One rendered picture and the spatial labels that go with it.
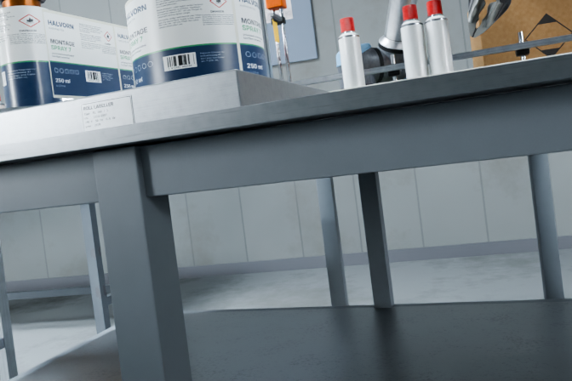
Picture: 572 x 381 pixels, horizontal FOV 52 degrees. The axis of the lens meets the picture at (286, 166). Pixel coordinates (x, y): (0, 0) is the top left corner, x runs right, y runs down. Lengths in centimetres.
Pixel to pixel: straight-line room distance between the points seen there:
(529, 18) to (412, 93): 106
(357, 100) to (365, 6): 341
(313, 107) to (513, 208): 339
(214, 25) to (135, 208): 29
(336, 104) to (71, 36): 64
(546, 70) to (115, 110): 48
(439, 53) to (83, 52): 76
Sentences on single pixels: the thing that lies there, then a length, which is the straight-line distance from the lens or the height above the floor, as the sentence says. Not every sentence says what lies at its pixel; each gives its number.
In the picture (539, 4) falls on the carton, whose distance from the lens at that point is 159.
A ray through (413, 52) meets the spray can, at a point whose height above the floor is 97.
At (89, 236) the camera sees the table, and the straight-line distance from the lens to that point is 295.
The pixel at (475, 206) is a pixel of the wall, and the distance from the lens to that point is 388.
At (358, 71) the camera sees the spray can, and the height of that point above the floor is 95.
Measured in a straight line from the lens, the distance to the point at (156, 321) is 70.
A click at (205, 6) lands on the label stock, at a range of 83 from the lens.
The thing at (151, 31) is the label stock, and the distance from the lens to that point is 85.
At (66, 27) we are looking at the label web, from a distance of 109.
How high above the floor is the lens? 77
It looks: 1 degrees down
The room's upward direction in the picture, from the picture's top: 7 degrees counter-clockwise
